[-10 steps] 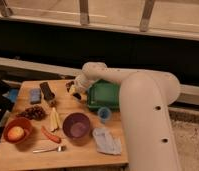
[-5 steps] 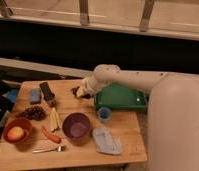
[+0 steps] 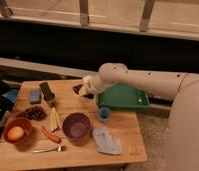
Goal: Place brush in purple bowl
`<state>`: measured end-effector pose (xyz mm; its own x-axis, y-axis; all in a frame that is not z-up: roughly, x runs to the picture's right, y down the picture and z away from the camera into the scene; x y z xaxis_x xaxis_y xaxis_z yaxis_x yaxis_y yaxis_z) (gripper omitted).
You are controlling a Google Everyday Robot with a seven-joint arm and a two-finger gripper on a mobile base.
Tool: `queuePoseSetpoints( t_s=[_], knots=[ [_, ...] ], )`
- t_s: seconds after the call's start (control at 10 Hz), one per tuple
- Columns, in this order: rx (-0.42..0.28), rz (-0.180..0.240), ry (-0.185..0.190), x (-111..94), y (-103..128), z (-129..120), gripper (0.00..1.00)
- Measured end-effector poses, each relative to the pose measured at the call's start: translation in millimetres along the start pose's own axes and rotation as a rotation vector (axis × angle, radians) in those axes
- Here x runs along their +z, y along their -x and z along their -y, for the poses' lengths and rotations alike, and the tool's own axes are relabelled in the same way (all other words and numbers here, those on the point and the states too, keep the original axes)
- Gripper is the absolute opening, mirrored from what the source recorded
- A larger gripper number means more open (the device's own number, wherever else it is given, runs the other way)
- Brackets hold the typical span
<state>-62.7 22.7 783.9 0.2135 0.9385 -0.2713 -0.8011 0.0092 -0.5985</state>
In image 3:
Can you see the red-brown bowl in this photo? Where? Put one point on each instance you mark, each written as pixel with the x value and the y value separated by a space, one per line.
pixel 21 122

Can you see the small blue cup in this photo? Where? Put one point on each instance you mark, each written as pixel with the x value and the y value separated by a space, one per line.
pixel 104 114

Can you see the black dish brush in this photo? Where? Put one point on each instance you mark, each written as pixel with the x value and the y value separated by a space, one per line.
pixel 76 89

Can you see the light blue cloth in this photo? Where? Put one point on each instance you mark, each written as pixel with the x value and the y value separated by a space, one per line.
pixel 105 142

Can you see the wooden table board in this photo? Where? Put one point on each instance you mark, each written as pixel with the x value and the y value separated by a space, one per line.
pixel 123 125

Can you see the green plastic tray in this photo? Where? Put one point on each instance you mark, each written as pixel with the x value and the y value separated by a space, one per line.
pixel 122 96

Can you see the orange carrot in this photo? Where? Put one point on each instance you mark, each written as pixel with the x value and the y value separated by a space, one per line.
pixel 50 136

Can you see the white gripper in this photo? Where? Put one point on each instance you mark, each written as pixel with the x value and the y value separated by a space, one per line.
pixel 92 85

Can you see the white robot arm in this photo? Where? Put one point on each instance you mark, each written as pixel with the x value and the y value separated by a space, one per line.
pixel 181 88

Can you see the metal spoon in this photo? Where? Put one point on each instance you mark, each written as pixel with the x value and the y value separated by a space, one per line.
pixel 57 149

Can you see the dark grape bunch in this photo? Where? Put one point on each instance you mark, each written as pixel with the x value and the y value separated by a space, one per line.
pixel 33 113

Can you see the purple bowl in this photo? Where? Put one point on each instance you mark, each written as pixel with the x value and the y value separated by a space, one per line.
pixel 76 125

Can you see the blue sponge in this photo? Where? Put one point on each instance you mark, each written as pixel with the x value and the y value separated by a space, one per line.
pixel 35 96

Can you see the apple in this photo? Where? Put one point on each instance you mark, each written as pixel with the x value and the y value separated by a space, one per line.
pixel 15 133

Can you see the black rectangular block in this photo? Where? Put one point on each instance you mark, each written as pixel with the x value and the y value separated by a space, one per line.
pixel 48 94

